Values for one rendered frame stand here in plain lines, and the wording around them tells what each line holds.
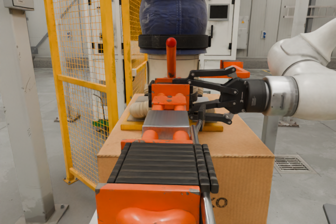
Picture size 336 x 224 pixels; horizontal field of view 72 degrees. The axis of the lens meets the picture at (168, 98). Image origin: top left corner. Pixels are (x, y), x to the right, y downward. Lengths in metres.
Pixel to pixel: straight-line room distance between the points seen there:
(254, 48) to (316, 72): 9.46
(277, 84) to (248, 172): 0.21
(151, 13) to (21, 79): 1.12
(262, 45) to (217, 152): 9.62
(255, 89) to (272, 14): 9.74
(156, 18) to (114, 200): 0.57
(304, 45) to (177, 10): 0.33
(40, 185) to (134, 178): 1.75
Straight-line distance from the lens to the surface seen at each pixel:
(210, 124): 0.67
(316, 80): 0.56
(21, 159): 1.88
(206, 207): 0.17
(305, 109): 0.56
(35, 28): 11.01
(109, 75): 1.47
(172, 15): 0.68
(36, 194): 1.97
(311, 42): 0.67
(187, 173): 0.19
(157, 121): 0.32
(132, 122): 0.68
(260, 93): 0.52
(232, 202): 0.62
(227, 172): 0.57
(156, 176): 0.19
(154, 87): 0.50
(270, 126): 1.36
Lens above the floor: 1.33
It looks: 15 degrees down
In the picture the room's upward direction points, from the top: straight up
